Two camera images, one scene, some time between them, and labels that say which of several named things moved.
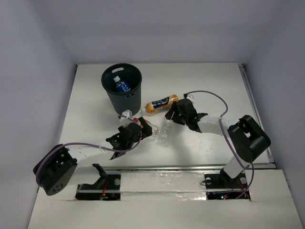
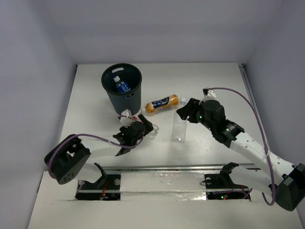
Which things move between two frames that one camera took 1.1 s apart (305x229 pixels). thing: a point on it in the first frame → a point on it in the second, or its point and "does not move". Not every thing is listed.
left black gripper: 142,127 does not move
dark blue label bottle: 121,87 does not move
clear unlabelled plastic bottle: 166,133 → 179,124
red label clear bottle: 155,129 does not move
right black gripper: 169,114 → 190,109
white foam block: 161,186 does not move
